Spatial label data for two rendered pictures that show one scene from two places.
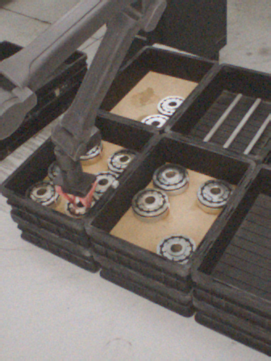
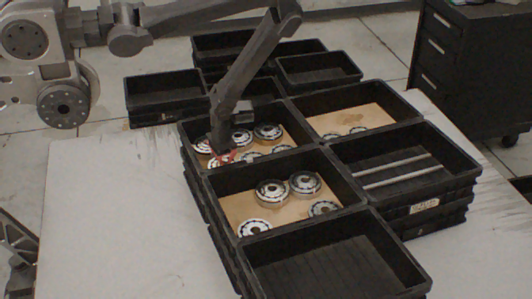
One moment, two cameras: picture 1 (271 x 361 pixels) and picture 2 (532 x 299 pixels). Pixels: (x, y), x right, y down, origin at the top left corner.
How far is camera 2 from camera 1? 0.62 m
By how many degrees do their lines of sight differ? 23
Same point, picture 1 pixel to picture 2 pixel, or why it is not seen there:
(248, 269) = (296, 280)
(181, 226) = (280, 221)
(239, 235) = (315, 253)
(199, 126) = (370, 160)
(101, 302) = (192, 246)
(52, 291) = (169, 218)
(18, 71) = (147, 16)
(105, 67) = (249, 53)
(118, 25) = (265, 24)
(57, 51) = (182, 15)
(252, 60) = not seen: outside the picture
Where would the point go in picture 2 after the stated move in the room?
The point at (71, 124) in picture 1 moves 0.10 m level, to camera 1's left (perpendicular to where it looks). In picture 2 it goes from (220, 89) to (190, 81)
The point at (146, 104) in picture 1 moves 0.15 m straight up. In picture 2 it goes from (346, 124) to (350, 89)
